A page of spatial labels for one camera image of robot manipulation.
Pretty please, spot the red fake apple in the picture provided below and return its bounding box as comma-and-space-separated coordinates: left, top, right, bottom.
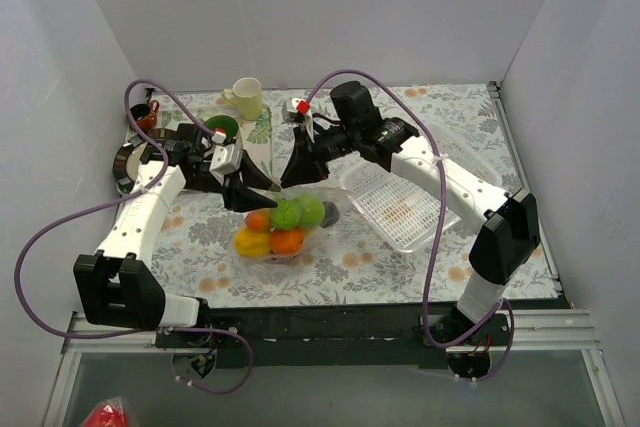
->
265, 254, 300, 265

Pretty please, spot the small brown red cup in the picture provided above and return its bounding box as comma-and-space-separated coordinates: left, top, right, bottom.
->
129, 100, 159, 132

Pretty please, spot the white plastic basket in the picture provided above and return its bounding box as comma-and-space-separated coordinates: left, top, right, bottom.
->
340, 123, 502, 253

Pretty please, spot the striped rim plate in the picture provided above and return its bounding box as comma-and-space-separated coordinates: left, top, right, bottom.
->
112, 134, 162, 196

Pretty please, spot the red object in bag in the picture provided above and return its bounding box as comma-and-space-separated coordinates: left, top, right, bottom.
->
81, 398, 132, 427

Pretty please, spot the floral table mat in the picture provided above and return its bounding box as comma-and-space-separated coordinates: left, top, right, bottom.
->
97, 84, 559, 308

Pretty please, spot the yellow fake bell pepper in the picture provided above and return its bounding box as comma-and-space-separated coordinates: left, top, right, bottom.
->
234, 228, 271, 258

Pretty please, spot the dark purple fake fruit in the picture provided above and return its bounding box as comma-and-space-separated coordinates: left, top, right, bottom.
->
319, 201, 340, 228

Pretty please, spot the leaf pattern serving tray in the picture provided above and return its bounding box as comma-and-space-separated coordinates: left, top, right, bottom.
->
151, 96, 273, 177

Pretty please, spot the fake orange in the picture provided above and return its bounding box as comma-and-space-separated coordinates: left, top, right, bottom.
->
270, 228, 305, 254

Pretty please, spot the green fake apple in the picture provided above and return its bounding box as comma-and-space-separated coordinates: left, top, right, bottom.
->
296, 196, 325, 229

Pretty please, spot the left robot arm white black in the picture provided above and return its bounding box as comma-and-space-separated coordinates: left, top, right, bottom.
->
73, 123, 279, 347

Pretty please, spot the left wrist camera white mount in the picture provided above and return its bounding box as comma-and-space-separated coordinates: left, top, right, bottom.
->
209, 129, 243, 176

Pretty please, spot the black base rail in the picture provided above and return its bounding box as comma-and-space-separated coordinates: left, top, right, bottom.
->
155, 303, 468, 369

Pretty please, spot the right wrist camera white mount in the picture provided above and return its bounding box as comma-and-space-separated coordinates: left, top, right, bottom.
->
282, 97, 313, 124

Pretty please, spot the clear zip top bag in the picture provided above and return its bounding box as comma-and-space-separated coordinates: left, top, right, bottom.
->
230, 187, 353, 264

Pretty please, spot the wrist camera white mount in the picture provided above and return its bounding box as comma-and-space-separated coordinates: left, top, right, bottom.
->
209, 129, 243, 176
282, 97, 313, 124

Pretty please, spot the green interior floral mug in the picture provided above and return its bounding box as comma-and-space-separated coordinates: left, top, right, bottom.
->
204, 115, 239, 140

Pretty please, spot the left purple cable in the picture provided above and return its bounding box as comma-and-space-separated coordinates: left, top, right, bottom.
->
13, 79, 256, 394

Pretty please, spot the aluminium frame rail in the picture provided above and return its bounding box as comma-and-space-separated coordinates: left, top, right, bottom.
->
45, 301, 626, 426

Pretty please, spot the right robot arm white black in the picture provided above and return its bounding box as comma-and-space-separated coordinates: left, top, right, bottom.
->
280, 81, 540, 347

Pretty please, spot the cream ceramic mug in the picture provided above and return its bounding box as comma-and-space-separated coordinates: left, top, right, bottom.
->
221, 77, 263, 121

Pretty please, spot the green fake bell pepper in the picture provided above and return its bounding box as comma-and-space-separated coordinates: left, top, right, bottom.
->
270, 200, 301, 231

